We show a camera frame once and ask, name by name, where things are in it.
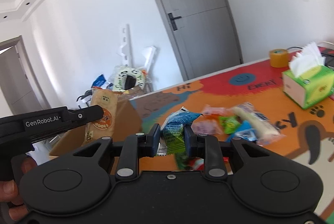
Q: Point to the white long snack packet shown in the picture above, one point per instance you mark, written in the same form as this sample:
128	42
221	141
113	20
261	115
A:
266	133

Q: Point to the orange clear candy packet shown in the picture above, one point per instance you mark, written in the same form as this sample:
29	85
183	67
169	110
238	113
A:
216	111

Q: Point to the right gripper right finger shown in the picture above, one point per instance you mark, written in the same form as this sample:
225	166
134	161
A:
261	179

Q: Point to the green tissue box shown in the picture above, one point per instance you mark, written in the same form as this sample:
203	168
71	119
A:
308	81

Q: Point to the pink snack packet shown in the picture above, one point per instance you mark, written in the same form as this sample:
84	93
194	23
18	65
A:
209	127

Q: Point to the left hand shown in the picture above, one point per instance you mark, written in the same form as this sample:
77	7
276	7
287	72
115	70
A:
13	208

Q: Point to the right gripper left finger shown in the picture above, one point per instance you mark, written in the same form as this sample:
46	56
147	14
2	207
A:
79	180

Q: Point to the blue plastic bag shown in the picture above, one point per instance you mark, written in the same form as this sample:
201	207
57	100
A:
99	81

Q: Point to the open cardboard box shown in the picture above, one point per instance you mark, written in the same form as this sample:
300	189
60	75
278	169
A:
119	121

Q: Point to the blue small snack packet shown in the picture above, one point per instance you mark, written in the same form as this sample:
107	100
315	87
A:
244	131

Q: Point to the short white perforated board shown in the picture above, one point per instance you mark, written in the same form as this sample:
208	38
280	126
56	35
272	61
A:
148	53

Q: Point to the black door handle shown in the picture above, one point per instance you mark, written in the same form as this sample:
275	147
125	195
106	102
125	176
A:
173	21

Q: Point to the grey door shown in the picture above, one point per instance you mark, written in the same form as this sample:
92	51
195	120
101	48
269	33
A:
206	40

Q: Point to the colourful cartoon table mat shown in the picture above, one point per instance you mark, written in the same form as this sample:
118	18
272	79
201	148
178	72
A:
307	135

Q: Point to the blue green snack packet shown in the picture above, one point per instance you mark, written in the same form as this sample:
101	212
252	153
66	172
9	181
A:
172	141

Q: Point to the yellow tape roll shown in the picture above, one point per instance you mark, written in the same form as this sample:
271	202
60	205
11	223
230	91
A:
279	58

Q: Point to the red snack packet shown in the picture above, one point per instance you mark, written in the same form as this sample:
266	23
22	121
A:
195	164

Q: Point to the tall white perforated board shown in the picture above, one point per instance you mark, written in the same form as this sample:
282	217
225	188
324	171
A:
124	49

